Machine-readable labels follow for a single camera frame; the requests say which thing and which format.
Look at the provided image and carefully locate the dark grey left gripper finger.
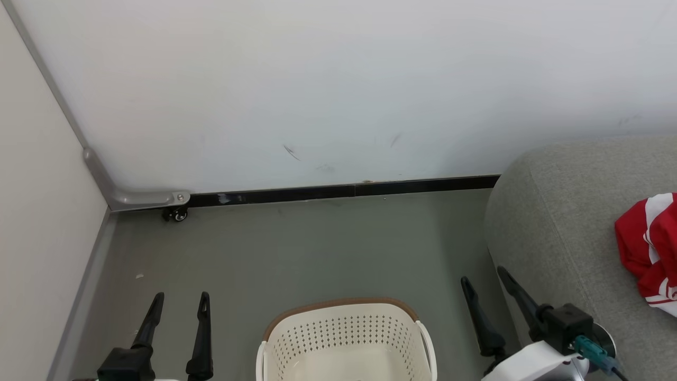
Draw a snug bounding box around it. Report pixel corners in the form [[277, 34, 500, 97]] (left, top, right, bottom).
[[131, 292, 165, 350], [186, 291, 214, 379]]

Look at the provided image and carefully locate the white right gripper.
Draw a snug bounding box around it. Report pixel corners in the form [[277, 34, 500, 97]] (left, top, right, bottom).
[[460, 265, 591, 381]]

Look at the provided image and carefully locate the red jersey wide white band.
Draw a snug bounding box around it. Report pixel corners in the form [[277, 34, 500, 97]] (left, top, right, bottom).
[[615, 193, 677, 281]]

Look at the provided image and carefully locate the grey fabric sofa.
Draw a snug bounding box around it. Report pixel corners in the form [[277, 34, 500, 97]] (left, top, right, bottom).
[[483, 137, 677, 381]]

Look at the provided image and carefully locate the grey skirting strip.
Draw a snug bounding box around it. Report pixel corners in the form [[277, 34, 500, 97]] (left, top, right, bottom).
[[47, 208, 118, 381]]

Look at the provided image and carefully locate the white perforated laundry basket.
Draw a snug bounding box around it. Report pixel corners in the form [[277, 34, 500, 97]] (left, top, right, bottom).
[[256, 297, 438, 381]]

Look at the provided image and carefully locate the black baseboard strip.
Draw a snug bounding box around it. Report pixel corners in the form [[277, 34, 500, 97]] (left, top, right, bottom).
[[188, 175, 501, 208]]

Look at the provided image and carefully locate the teal-plug right camera cable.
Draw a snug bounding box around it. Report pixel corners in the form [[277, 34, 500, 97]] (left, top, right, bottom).
[[573, 335, 630, 381]]

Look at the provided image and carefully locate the grey metal curved bracket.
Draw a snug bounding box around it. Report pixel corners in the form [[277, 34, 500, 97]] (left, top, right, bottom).
[[83, 148, 191, 213]]

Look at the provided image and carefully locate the grey metal corner rail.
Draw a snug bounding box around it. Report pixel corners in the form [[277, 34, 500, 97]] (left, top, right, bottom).
[[0, 0, 92, 152]]

